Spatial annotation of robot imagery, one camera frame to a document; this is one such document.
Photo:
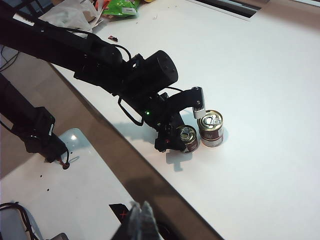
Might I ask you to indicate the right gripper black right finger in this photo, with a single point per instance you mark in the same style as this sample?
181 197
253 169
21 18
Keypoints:
148 225

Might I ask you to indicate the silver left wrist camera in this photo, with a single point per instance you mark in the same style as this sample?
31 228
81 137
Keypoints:
199 107

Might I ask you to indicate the black sticker red cross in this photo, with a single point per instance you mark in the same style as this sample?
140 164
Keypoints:
121 212

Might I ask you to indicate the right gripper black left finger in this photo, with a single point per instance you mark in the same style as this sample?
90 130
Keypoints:
131 225

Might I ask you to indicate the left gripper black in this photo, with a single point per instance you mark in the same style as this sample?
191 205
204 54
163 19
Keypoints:
168 138

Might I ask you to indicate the red tomato paste can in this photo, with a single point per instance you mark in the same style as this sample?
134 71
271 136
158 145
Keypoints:
212 141
210 122
188 137

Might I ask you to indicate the small red object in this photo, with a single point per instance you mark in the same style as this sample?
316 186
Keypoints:
113 38

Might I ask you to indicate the green snack bag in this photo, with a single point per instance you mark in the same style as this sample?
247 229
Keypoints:
122 7

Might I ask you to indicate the white plastic bag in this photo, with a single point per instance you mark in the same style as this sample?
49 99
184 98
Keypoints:
67 15

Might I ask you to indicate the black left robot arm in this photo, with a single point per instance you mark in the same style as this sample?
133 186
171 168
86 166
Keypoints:
87 57

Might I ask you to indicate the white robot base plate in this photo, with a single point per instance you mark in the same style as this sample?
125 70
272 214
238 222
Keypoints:
75 190

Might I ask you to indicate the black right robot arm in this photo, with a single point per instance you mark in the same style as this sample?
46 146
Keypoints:
25 117

